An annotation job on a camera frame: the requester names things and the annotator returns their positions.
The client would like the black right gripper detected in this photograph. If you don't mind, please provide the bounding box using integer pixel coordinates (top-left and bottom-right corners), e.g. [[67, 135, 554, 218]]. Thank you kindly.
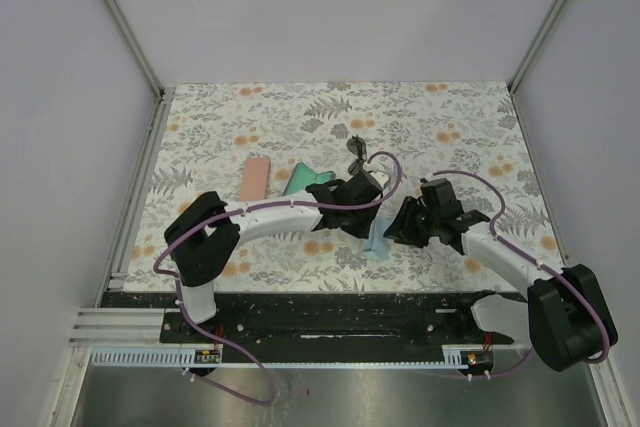
[[383, 196, 440, 249]]

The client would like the light blue cloth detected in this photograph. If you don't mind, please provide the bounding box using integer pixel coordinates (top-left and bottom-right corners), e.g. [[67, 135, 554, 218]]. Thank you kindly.
[[361, 217, 392, 261]]

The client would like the blue-grey glasses case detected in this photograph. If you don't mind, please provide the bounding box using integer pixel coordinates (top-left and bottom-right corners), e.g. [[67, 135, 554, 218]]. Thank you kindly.
[[282, 162, 336, 196]]

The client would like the pink glasses case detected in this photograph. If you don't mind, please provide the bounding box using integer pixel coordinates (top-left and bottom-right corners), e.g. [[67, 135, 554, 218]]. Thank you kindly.
[[239, 157, 271, 201]]

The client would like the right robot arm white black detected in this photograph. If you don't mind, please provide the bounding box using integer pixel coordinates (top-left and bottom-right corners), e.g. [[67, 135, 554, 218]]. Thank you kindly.
[[384, 179, 618, 372]]

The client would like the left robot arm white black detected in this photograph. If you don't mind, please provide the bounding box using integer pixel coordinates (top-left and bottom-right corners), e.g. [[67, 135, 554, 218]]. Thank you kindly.
[[164, 171, 390, 342]]

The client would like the floral table mat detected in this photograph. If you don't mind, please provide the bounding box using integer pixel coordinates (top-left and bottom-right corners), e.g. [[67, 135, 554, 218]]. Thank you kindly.
[[124, 81, 561, 292]]

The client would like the white slotted cable duct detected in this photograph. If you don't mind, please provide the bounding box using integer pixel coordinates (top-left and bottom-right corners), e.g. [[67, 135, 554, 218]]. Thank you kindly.
[[90, 346, 493, 370]]

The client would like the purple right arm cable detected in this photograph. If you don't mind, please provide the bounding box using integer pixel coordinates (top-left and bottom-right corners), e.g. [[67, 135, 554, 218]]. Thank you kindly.
[[432, 170, 614, 382]]

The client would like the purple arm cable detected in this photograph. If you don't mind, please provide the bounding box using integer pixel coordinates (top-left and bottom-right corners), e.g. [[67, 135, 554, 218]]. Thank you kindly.
[[153, 150, 405, 406], [432, 170, 614, 382]]

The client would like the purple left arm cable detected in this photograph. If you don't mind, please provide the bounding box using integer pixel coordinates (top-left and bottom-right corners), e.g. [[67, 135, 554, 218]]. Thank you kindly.
[[153, 150, 405, 406]]

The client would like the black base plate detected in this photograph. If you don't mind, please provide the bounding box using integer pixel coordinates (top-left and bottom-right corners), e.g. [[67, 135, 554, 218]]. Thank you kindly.
[[159, 291, 516, 364]]

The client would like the left aluminium frame post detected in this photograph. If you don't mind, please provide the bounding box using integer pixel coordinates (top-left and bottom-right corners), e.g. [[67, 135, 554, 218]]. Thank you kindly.
[[100, 0, 165, 99]]

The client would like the aluminium frame post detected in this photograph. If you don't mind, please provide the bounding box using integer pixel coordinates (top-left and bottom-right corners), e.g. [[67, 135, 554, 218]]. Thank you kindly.
[[100, 0, 165, 99], [509, 0, 601, 96]]

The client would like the right aluminium frame post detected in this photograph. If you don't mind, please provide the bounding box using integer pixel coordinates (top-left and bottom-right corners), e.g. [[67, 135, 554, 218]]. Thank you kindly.
[[509, 0, 601, 96]]

